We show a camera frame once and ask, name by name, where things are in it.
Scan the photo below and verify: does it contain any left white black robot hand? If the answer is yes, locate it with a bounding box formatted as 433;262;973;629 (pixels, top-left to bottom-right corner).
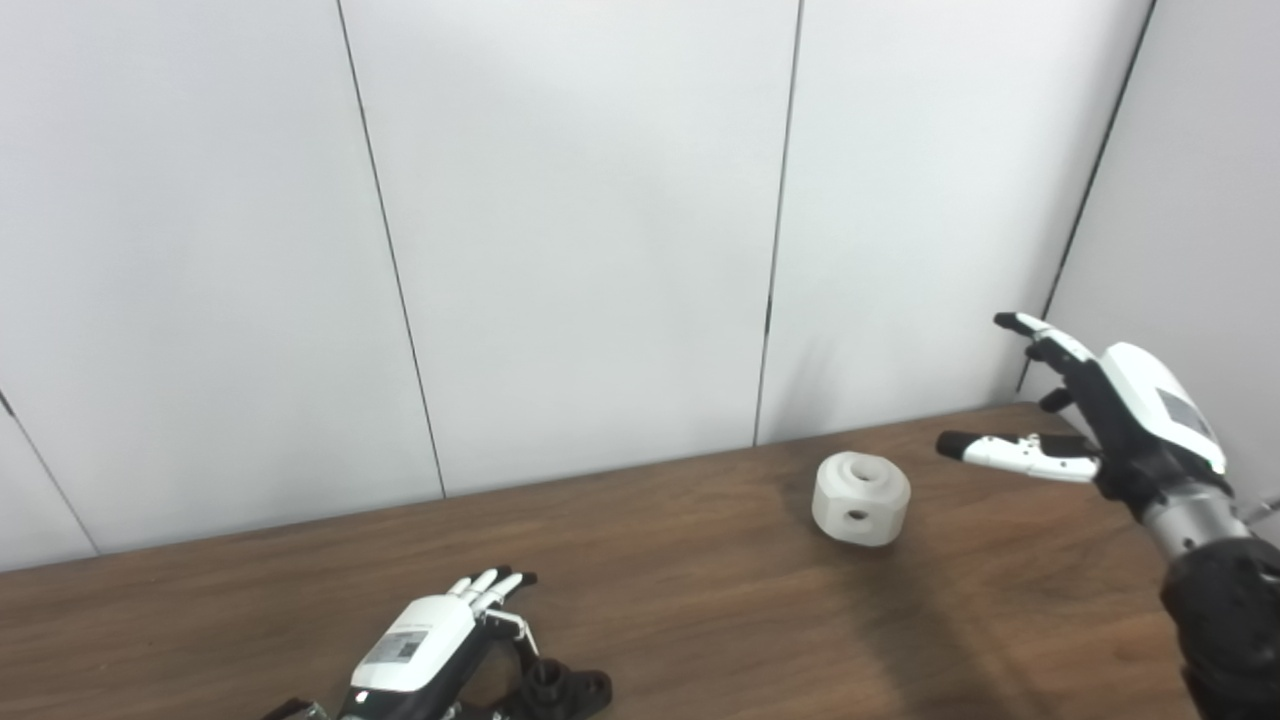
340;566;541;720

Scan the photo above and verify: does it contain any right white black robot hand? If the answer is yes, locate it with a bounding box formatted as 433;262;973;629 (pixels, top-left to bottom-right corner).
936;312;1231;511

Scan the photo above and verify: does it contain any black holder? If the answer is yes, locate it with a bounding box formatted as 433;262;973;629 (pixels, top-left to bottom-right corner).
490;658;613;720

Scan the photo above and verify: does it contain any round white piece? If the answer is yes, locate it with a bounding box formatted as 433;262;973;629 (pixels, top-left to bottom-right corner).
811;452;912;548

